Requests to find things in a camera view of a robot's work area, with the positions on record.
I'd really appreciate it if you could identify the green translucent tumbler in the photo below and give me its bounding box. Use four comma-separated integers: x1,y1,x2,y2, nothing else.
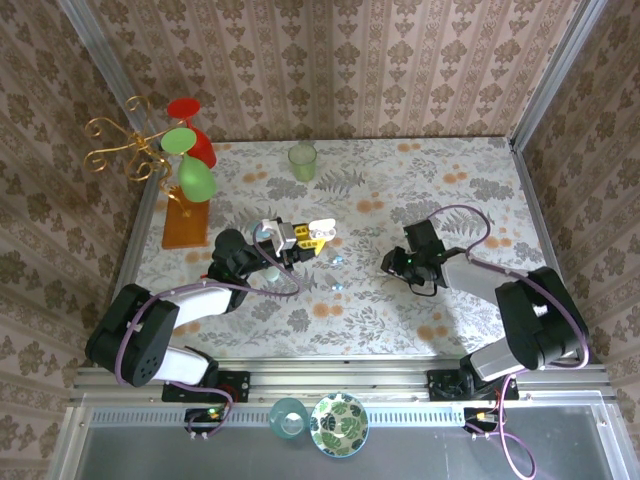
287,142,318,183

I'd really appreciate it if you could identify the floral tablecloth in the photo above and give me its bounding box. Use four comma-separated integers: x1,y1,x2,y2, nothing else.
121,138,576,359

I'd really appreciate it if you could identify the green plastic wine glass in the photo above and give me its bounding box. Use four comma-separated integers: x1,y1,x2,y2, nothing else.
160,128,218,203

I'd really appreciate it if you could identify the red plastic wine glass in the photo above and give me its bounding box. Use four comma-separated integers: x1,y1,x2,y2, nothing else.
166,97,217,170

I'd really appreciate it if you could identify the small black circuit board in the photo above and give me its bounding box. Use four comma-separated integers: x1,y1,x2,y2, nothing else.
463,407,502,434
184,407,227,435

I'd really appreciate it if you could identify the teal plastic cup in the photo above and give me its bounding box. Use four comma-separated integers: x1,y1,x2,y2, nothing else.
269,398,310,441

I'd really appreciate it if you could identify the leaf pattern bowl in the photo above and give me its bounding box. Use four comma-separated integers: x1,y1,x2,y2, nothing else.
309,392,371,457

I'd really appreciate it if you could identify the grey metal shelf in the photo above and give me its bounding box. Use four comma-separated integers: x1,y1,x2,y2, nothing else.
49,399,631,480

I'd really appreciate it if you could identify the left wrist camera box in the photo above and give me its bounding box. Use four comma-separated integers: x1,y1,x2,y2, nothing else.
252,218,297,254

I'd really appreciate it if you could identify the gold wire rack orange base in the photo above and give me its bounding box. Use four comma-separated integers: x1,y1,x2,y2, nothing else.
83,95,211,250

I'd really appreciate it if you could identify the aluminium side rail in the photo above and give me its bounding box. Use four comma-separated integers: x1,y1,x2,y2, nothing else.
508,137,590,365
92,169,169,369

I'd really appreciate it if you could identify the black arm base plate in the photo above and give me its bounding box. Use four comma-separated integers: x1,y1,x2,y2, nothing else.
427,368,521,402
161,370,251,404

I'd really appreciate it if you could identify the aluminium cross rail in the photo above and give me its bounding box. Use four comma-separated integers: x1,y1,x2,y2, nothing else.
73,363,615,404

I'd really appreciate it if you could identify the grey slotted cable duct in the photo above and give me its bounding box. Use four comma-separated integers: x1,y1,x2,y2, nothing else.
89,405,501,425

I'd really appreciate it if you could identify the aluminium frame post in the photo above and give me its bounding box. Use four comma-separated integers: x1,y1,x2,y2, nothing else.
508,0,610,151
55,0,151,132

